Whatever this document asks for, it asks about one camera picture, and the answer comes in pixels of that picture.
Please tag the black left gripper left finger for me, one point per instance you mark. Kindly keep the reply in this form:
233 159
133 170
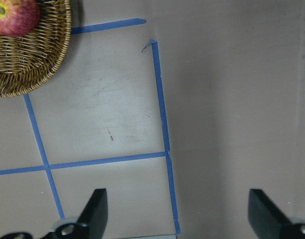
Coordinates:
94 217

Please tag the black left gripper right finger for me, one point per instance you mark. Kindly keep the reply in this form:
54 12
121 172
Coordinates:
265 218

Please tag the woven wicker basket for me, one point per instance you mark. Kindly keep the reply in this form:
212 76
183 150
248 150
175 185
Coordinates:
26 63

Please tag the red apple in basket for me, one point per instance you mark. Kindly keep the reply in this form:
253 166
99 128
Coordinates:
18 17

